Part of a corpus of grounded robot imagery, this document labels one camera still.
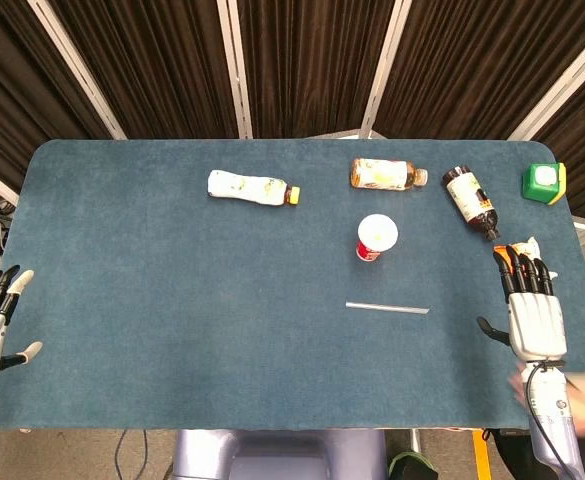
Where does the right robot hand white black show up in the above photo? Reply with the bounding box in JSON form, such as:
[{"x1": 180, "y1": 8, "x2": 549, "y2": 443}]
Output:
[{"x1": 476, "y1": 244, "x2": 569, "y2": 362}]

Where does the grey plastic straw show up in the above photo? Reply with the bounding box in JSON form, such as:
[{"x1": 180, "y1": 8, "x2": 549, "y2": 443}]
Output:
[{"x1": 345, "y1": 301, "x2": 431, "y2": 316}]

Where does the lavender robot base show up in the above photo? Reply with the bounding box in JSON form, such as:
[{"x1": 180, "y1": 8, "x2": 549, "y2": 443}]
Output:
[{"x1": 171, "y1": 428, "x2": 388, "y2": 480}]

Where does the red paper cup white lid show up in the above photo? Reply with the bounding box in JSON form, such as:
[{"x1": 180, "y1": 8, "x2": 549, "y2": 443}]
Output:
[{"x1": 355, "y1": 213, "x2": 400, "y2": 263}]

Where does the orange white snack packet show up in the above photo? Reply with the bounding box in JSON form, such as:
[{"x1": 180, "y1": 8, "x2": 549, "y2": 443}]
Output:
[{"x1": 493, "y1": 236, "x2": 558, "y2": 281}]

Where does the dark brown bottle white label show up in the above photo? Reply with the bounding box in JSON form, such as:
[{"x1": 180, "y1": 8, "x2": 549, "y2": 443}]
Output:
[{"x1": 441, "y1": 167, "x2": 502, "y2": 242}]

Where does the green box yellow side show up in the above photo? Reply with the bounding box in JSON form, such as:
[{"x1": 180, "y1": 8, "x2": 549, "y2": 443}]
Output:
[{"x1": 521, "y1": 162, "x2": 568, "y2": 206}]

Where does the dark brown curtain panel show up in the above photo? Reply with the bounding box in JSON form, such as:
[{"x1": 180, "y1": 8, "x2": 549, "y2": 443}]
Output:
[
  {"x1": 46, "y1": 0, "x2": 238, "y2": 140},
  {"x1": 236, "y1": 0, "x2": 397, "y2": 139},
  {"x1": 526, "y1": 74, "x2": 585, "y2": 222},
  {"x1": 375, "y1": 0, "x2": 585, "y2": 141},
  {"x1": 0, "y1": 0, "x2": 96, "y2": 191}
]

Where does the green black bag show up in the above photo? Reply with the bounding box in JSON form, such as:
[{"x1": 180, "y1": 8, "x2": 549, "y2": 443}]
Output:
[{"x1": 388, "y1": 450, "x2": 439, "y2": 480}]

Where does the blue felt table cover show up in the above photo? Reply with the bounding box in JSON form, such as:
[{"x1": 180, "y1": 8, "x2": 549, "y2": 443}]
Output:
[{"x1": 0, "y1": 138, "x2": 585, "y2": 432}]

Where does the amber tea bottle white cap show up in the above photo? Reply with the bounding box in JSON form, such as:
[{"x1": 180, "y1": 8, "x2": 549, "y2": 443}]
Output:
[{"x1": 349, "y1": 157, "x2": 429, "y2": 192}]

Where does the white label bottle yellow cap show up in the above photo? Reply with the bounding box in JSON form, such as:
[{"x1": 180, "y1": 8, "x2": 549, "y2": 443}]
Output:
[{"x1": 207, "y1": 169, "x2": 302, "y2": 207}]

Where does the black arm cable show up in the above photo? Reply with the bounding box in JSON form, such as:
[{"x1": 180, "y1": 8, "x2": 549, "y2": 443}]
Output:
[{"x1": 523, "y1": 362, "x2": 579, "y2": 480}]

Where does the white frame post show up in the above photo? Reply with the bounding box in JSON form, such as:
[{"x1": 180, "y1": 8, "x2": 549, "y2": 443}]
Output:
[
  {"x1": 26, "y1": 0, "x2": 127, "y2": 141},
  {"x1": 359, "y1": 0, "x2": 413, "y2": 140},
  {"x1": 216, "y1": 0, "x2": 254, "y2": 140},
  {"x1": 506, "y1": 19, "x2": 585, "y2": 142}
]

